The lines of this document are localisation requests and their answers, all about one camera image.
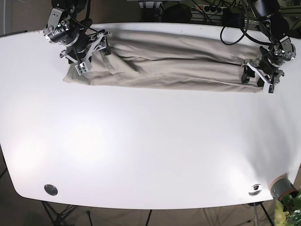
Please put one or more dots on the green potted plant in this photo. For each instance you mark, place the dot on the green potted plant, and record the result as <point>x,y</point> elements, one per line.
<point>288,210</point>

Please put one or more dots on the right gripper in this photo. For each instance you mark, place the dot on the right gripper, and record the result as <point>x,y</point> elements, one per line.
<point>78,38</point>

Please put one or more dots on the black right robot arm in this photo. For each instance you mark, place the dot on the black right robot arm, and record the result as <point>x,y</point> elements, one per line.
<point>80,7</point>

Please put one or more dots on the left silver table grommet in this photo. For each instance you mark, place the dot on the left silver table grommet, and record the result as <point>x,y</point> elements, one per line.
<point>50,189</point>

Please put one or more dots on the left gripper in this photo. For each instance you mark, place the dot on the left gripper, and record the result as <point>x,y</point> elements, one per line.
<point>271,60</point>

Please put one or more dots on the right silver table grommet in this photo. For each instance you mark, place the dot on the right silver table grommet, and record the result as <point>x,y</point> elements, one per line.
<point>255,190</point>

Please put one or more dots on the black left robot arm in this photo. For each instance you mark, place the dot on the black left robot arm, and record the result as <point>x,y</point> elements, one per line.
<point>271,22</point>

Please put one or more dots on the beige T-shirt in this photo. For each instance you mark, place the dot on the beige T-shirt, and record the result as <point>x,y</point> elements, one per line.
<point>167,61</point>

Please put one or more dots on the grey plant pot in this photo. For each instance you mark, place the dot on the grey plant pot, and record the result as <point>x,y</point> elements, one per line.
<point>282,186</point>

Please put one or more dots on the silver table grommet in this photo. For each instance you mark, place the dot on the silver table grommet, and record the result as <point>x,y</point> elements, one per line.
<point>50,189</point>
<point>255,190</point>

